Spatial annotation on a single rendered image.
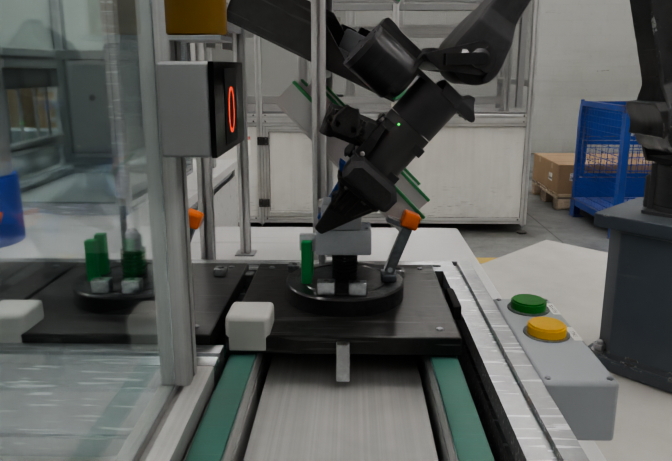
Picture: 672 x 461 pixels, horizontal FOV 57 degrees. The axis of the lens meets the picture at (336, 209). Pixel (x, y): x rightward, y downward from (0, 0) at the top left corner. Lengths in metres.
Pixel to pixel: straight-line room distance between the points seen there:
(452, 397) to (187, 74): 0.36
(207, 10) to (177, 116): 0.09
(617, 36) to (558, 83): 1.00
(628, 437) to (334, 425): 0.32
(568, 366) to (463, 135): 4.15
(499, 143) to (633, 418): 4.10
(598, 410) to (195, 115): 0.44
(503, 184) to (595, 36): 5.18
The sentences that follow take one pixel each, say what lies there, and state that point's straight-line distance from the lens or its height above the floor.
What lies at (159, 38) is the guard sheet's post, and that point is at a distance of 0.53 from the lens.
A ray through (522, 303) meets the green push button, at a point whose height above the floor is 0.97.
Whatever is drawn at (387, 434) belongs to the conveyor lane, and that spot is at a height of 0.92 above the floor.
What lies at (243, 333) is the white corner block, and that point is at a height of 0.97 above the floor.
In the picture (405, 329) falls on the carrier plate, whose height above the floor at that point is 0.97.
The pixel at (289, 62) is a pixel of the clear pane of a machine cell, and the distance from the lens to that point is 4.66.
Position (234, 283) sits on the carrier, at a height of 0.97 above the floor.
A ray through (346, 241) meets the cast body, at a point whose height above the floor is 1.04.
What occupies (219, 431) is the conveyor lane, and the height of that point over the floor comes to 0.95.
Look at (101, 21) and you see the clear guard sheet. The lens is 0.43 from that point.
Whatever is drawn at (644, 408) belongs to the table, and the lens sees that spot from 0.82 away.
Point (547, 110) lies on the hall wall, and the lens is 9.57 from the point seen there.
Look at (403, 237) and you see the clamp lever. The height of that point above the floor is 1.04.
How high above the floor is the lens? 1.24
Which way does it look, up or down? 13 degrees down
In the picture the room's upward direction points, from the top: straight up
